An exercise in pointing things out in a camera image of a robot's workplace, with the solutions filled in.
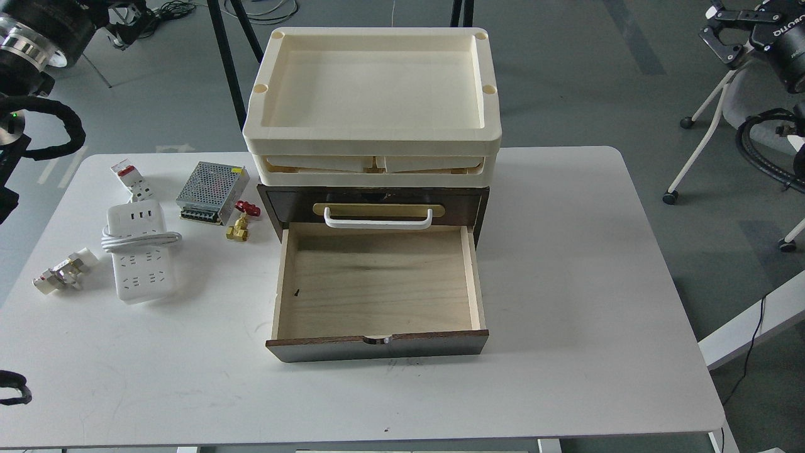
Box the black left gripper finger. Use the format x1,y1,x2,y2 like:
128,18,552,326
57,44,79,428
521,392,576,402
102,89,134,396
1,371,32,405

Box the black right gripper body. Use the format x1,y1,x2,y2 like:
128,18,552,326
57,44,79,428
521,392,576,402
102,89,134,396
699,1,777,70

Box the white power strip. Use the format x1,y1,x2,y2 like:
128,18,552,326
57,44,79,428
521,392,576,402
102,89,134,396
101,199,181,304

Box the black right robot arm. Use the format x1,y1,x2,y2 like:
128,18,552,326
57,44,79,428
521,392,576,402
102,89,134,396
699,1,804,192

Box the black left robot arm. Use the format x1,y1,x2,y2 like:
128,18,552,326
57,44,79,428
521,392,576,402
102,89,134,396
1,1,153,184

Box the dark wooden cabinet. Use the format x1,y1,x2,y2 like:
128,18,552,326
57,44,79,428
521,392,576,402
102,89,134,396
257,184,491,241

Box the white office chair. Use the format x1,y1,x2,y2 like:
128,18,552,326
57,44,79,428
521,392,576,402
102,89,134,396
662,60,805,253

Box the small white plug adapter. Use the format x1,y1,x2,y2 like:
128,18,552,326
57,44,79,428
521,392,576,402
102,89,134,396
33,249,99,294

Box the white red circuit breaker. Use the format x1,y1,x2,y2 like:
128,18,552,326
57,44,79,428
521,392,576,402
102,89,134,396
110,159,153,203

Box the metal mesh power supply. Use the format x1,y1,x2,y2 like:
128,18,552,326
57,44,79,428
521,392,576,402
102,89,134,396
176,162,250,225

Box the open wooden drawer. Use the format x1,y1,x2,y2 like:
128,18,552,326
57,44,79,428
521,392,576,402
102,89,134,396
265,223,489,363

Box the cream plastic tray organizer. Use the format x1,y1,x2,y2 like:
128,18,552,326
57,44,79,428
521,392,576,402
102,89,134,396
243,28,501,188

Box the brass valve red handle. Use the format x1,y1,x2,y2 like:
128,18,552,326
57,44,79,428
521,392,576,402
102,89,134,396
225,200,261,243

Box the white drawer handle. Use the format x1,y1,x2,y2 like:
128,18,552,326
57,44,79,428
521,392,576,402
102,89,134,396
323,207,434,230

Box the black floor cables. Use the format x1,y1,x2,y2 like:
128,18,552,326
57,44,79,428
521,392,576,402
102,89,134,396
107,0,299,38

